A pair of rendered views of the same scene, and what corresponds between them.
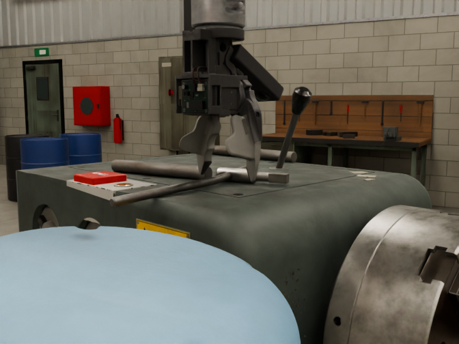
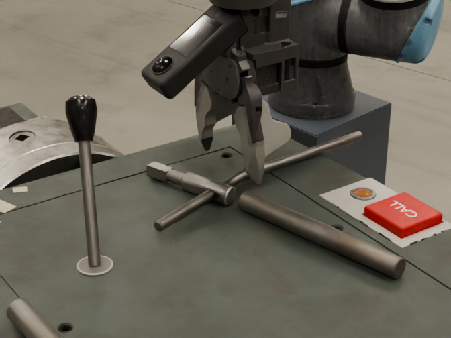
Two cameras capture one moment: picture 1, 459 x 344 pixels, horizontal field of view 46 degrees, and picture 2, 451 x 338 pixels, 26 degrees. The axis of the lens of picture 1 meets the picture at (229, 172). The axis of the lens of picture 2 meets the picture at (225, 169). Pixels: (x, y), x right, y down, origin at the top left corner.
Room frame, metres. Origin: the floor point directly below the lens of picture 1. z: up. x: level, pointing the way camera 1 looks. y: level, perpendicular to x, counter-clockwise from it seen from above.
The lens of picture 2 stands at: (1.75, 0.19, 1.78)
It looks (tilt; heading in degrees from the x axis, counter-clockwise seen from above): 27 degrees down; 191
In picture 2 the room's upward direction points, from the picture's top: straight up
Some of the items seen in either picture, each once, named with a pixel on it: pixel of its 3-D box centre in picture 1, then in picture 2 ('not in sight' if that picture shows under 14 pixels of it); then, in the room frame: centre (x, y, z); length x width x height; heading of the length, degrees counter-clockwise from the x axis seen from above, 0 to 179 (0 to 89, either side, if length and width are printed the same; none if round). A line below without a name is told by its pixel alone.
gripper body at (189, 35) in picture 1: (214, 74); (247, 41); (0.76, 0.02, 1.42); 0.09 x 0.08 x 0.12; 135
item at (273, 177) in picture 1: (252, 176); (189, 182); (0.81, -0.03, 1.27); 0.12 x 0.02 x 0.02; 65
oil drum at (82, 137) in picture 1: (81, 164); not in sight; (7.69, 2.14, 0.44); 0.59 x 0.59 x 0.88
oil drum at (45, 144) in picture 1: (46, 173); not in sight; (6.77, 2.34, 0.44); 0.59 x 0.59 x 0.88
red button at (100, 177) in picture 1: (100, 179); (403, 216); (0.83, 0.20, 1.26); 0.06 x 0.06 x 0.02; 45
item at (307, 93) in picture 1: (300, 100); (82, 117); (0.91, -0.12, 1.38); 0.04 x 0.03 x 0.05; 45
